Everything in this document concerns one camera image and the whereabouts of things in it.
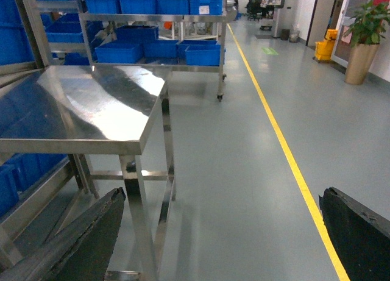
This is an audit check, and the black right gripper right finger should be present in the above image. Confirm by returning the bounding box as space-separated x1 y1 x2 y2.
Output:
319 187 389 280

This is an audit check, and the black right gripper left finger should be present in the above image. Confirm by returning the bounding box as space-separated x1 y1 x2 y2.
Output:
1 188 126 280

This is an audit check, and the steel shelf rack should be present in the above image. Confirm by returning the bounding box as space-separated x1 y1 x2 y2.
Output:
1 0 99 269

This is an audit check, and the small steel table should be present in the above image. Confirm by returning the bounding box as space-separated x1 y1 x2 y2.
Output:
1 64 176 280

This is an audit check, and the yellow mop bucket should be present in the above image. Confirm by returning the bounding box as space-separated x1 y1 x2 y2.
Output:
314 29 338 62

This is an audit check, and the plant in gold pot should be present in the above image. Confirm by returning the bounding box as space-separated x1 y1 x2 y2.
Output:
344 0 389 85

